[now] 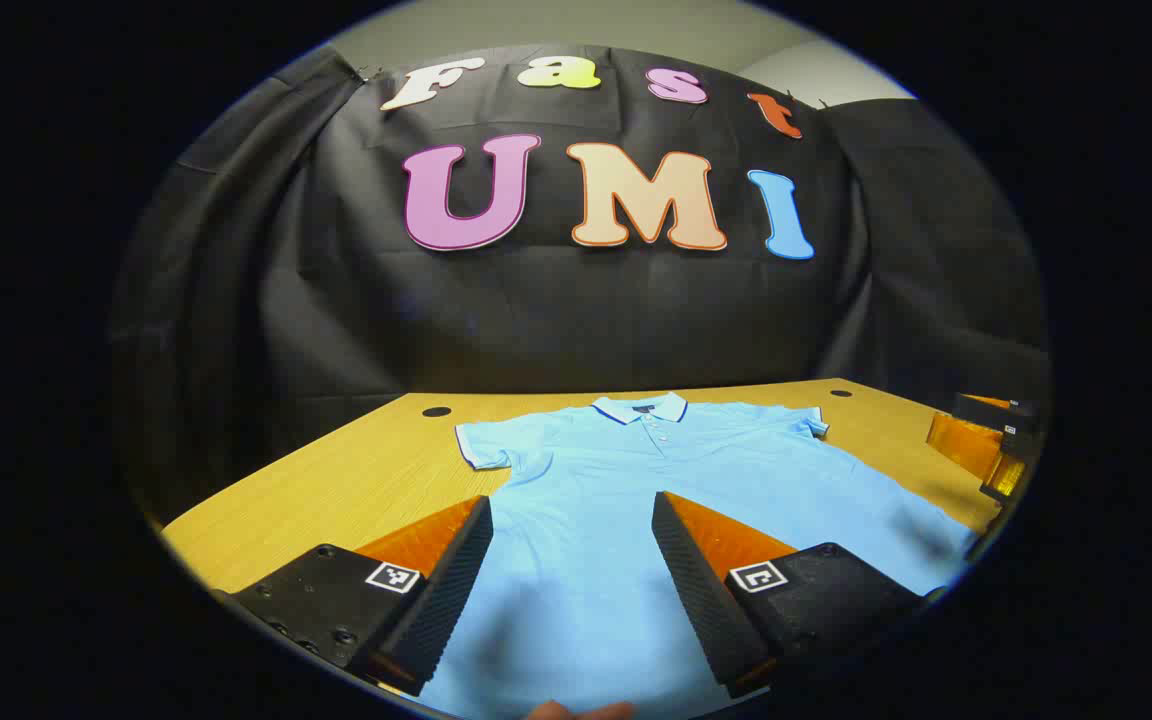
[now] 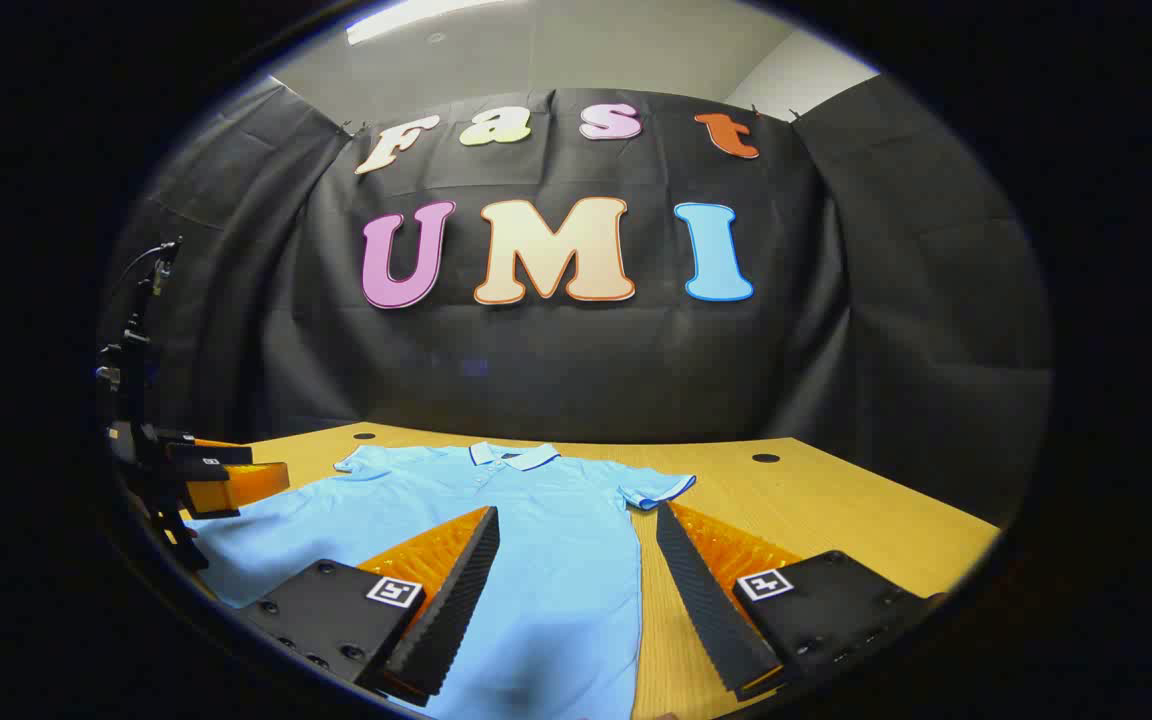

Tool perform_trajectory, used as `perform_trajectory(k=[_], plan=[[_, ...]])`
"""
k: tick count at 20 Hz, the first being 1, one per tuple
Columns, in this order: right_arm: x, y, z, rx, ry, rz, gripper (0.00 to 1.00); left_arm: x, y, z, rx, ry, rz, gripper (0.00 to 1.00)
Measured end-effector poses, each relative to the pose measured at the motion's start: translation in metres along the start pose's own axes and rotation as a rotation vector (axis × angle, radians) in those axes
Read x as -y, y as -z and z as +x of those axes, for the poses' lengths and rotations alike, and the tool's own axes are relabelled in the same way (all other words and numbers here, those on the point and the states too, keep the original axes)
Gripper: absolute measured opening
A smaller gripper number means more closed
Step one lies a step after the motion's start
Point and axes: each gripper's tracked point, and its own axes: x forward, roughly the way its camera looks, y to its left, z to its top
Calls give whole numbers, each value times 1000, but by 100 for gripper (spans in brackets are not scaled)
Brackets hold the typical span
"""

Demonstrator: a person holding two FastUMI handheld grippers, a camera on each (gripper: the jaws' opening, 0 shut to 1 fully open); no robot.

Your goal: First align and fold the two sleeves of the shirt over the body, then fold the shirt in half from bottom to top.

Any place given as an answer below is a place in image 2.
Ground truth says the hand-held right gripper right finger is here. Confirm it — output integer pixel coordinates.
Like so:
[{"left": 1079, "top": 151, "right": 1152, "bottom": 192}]
[{"left": 654, "top": 500, "right": 949, "bottom": 703}]

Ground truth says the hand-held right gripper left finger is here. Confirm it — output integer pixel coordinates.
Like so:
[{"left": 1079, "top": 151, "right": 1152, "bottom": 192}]
[{"left": 239, "top": 505, "right": 502, "bottom": 709}]

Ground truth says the black backdrop cloth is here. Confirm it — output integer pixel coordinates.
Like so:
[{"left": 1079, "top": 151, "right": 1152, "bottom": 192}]
[{"left": 101, "top": 75, "right": 1052, "bottom": 526}]

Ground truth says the light blue polo T-shirt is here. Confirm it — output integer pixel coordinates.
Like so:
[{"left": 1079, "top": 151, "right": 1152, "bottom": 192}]
[{"left": 184, "top": 442, "right": 697, "bottom": 720}]

